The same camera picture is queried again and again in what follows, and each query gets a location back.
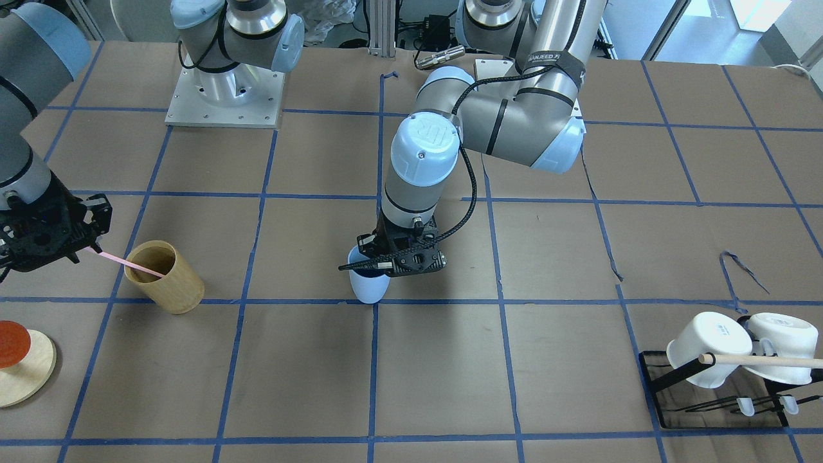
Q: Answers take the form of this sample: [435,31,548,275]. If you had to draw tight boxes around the wooden dowel rack handle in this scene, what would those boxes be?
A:
[697,352,823,369]

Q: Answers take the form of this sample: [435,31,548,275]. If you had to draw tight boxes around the white mug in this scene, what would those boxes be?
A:
[666,311,752,368]
[744,313,819,386]

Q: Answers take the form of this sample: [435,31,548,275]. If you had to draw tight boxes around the white mug far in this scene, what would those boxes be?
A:
[744,313,819,386]

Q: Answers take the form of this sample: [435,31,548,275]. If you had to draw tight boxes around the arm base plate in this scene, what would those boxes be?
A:
[474,58,518,81]
[165,64,287,129]

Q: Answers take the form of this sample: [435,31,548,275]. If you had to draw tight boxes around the black wire mug rack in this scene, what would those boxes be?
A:
[640,314,821,429]

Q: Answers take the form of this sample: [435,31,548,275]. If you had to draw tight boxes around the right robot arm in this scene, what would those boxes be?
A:
[1,1,305,273]

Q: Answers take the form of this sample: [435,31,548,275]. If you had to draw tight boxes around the bamboo chopstick holder cup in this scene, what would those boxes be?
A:
[125,240,204,314]

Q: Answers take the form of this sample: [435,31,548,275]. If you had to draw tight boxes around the wooden mug tree stand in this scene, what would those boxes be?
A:
[1,329,58,408]

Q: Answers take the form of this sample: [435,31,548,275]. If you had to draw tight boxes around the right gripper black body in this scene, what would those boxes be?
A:
[2,186,79,271]

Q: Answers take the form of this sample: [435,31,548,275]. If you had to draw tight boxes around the aluminium frame post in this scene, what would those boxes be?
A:
[363,0,399,60]

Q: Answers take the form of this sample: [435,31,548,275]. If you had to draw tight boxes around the white mug near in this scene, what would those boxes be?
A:
[666,311,752,368]

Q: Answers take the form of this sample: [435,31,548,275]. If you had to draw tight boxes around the pink chopstick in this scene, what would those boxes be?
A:
[92,250,165,278]

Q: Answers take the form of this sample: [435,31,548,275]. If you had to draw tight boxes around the light blue plastic cup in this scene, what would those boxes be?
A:
[348,269,391,304]

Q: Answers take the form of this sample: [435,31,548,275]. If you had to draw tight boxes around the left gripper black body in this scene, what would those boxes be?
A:
[357,215,447,277]

